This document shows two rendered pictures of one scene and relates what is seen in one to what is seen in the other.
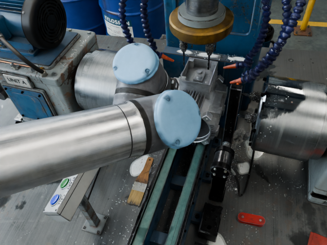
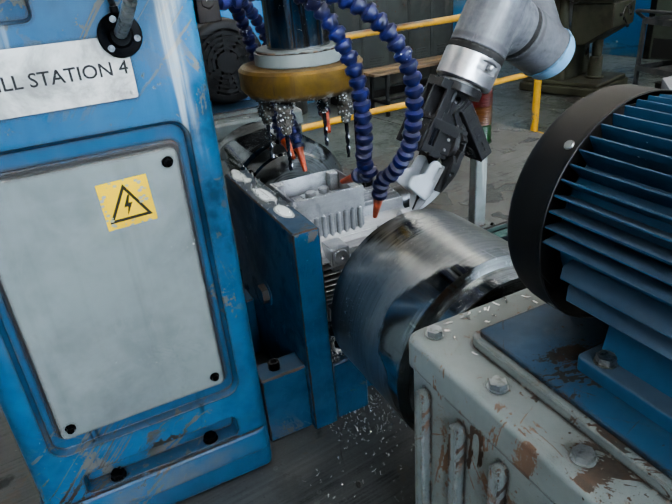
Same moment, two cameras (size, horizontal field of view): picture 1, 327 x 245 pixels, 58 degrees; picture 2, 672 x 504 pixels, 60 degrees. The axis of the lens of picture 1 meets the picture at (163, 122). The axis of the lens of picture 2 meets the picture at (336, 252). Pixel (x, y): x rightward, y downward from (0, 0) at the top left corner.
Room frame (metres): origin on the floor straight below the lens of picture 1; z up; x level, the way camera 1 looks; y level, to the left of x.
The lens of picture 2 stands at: (1.37, 0.47, 1.47)
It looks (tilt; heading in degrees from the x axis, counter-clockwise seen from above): 27 degrees down; 223
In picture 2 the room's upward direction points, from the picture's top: 5 degrees counter-clockwise
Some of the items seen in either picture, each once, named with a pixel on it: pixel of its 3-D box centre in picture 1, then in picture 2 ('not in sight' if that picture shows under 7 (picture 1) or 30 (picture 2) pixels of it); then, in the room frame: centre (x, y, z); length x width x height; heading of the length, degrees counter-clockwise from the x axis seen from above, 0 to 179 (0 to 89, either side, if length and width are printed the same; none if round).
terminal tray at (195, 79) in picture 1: (198, 78); (317, 205); (0.74, -0.13, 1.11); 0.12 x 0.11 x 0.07; 157
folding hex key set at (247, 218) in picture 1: (251, 219); not in sight; (0.37, -0.26, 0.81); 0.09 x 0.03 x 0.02; 72
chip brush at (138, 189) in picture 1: (142, 180); not in sight; (0.56, 0.10, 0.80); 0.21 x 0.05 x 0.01; 159
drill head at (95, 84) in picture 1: (103, 83); (475, 343); (0.85, 0.21, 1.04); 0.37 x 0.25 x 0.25; 67
